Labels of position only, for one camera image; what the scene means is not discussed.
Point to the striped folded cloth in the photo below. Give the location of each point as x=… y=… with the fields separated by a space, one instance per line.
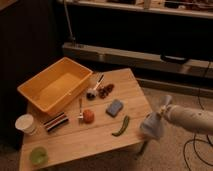
x=56 y=121

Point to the green pepper toy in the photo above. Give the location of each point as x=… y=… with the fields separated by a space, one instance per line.
x=123 y=127

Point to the wooden table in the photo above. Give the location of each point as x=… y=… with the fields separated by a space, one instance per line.
x=74 y=140

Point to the white cup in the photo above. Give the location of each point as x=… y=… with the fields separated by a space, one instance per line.
x=26 y=124

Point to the metal shelf unit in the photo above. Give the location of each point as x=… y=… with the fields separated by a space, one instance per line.
x=172 y=47

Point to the small metal cup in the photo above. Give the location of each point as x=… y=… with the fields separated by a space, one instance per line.
x=91 y=94

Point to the metal fork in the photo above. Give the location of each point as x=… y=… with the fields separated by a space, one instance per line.
x=80 y=117

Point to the dark red grapes toy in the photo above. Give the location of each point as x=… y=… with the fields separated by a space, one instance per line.
x=103 y=92

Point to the yellow plastic bin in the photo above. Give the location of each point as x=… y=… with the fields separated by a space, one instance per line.
x=56 y=86

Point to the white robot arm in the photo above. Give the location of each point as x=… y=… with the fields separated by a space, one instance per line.
x=190 y=119

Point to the black handled brush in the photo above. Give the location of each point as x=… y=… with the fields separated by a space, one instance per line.
x=99 y=82

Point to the orange round toy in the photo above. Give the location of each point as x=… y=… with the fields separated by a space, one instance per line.
x=88 y=116

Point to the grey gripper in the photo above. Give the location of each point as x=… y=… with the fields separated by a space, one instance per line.
x=152 y=126

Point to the green plastic bowl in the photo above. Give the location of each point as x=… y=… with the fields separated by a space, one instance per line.
x=38 y=156

